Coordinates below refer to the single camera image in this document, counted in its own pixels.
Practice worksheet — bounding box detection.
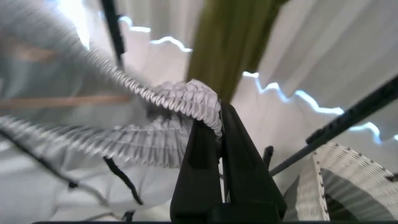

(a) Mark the white laundry basket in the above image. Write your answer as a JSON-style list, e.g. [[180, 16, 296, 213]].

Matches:
[[282, 142, 398, 222]]

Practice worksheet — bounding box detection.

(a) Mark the pale grey garment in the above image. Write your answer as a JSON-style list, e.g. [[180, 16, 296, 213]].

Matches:
[[0, 0, 223, 222]]

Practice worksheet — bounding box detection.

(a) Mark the green long-sleeved shirt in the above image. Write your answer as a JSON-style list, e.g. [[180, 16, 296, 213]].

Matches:
[[185, 0, 290, 103]]

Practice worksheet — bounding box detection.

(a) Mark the pink clothes hanger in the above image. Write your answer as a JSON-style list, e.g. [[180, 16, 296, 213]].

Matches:
[[0, 95, 131, 110]]

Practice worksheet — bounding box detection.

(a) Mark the black clothes rack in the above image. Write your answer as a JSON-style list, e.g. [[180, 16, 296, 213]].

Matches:
[[99, 0, 398, 178]]

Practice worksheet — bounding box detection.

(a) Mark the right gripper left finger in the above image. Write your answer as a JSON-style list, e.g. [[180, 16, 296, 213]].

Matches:
[[170, 119, 223, 222]]

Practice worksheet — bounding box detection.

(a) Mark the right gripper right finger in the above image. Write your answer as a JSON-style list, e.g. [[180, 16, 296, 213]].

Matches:
[[219, 102, 287, 222]]

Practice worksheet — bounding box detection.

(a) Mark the white curtain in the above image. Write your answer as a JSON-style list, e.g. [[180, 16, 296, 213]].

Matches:
[[83, 0, 398, 144]]

